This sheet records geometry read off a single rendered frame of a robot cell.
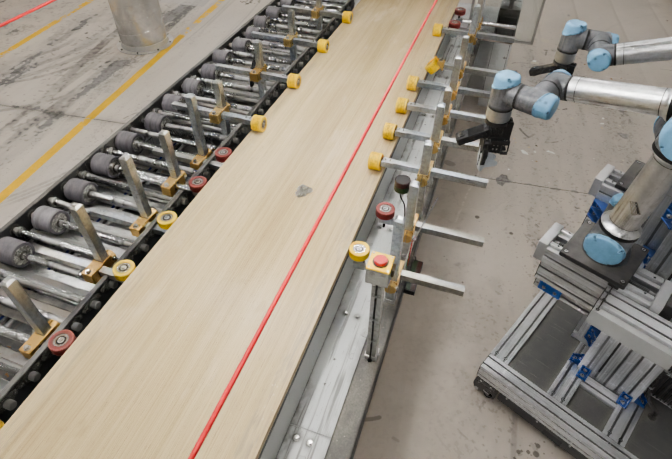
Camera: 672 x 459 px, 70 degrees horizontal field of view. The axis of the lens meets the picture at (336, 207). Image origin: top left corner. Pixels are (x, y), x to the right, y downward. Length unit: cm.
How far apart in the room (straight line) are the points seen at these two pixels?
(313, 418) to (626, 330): 107
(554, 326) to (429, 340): 63
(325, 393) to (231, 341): 41
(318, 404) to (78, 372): 79
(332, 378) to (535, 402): 97
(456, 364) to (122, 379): 165
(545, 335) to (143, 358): 185
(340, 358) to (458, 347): 98
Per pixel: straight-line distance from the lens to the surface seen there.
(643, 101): 157
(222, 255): 189
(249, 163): 229
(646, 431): 260
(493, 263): 315
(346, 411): 174
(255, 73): 286
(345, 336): 197
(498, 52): 433
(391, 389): 257
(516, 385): 244
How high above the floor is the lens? 230
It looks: 43 degrees down
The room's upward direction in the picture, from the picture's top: straight up
